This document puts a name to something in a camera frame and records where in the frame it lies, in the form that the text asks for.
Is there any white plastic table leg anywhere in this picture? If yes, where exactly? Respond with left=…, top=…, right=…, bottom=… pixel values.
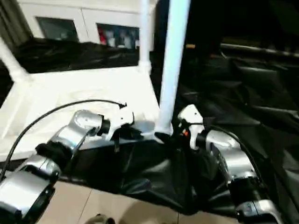
left=0, top=37, right=32, bottom=83
left=156, top=0, right=191, bottom=135
left=137, top=0, right=151, bottom=72

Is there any black work mat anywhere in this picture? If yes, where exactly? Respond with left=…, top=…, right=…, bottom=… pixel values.
left=0, top=38, right=299, bottom=217

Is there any black left robot foot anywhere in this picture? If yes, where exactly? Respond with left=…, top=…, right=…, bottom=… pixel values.
left=86, top=213, right=115, bottom=224

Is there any red package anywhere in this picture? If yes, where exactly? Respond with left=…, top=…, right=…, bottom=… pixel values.
left=98, top=27, right=108, bottom=45

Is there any black box with yellow label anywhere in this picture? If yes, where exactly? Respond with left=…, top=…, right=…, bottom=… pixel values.
left=153, top=0, right=222, bottom=56

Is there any white glass-door cabinet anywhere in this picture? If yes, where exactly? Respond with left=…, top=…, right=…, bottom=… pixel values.
left=17, top=0, right=157, bottom=51

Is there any grey curtain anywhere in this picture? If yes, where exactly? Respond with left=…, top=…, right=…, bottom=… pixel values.
left=0, top=0, right=33, bottom=47

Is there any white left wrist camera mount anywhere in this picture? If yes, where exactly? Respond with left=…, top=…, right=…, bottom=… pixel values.
left=107, top=106, right=135, bottom=141

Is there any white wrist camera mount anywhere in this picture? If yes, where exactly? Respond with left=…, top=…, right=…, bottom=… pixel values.
left=178, top=104, right=206, bottom=150
left=107, top=106, right=135, bottom=141

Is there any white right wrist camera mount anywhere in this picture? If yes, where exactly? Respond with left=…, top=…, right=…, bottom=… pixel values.
left=178, top=104, right=206, bottom=150

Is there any dark metal rail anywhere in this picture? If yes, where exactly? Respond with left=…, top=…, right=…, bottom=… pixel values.
left=221, top=43, right=299, bottom=58

